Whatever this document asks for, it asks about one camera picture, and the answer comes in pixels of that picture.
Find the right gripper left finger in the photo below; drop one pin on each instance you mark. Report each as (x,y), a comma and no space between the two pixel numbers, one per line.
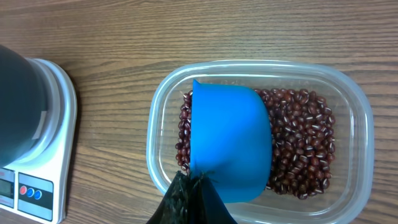
(174,207)

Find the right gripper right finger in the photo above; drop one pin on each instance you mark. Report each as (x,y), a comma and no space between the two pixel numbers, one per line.
(209,207)

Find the blue plastic measuring scoop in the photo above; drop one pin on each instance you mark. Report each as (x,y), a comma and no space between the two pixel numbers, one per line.
(231,140)

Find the white digital kitchen scale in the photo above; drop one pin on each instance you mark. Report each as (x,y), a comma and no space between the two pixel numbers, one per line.
(35,186)

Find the teal blue bowl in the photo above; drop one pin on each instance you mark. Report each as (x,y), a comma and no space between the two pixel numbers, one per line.
(22,102)

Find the red adzuki beans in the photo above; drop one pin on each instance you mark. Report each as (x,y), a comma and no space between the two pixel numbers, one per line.
(303,142)

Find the clear plastic food container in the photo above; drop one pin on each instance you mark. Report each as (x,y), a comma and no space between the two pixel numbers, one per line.
(352,169)

